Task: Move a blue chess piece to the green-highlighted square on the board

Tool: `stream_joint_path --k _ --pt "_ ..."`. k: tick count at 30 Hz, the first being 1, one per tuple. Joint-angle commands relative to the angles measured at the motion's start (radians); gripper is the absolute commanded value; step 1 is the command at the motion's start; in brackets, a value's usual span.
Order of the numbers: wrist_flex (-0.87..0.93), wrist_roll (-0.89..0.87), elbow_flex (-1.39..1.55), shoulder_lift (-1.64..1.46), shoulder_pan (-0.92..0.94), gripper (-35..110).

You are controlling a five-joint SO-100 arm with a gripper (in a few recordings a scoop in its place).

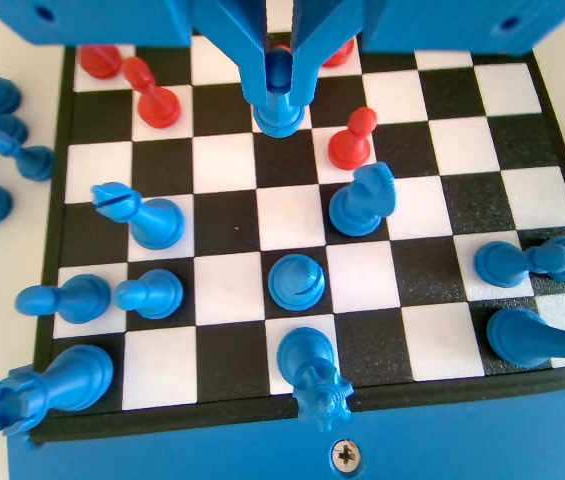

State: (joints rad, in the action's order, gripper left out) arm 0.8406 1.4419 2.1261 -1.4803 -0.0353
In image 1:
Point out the blue bishop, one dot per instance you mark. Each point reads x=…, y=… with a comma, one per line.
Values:
x=157, y=225
x=294, y=282

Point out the black and white chess board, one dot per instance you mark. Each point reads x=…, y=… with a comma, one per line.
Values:
x=227, y=280

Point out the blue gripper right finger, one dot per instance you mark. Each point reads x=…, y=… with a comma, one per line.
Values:
x=327, y=25

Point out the blue base plate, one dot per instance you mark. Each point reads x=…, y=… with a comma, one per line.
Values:
x=162, y=455

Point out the red bishop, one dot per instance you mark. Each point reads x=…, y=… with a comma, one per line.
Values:
x=339, y=56

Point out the red pawn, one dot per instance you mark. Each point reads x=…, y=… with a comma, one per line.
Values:
x=101, y=62
x=282, y=48
x=348, y=150
x=157, y=107

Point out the blue queen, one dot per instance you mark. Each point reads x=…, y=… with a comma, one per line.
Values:
x=307, y=355

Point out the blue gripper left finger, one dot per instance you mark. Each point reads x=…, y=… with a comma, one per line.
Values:
x=232, y=30

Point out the silver screw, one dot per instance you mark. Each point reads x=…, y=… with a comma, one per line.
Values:
x=346, y=455

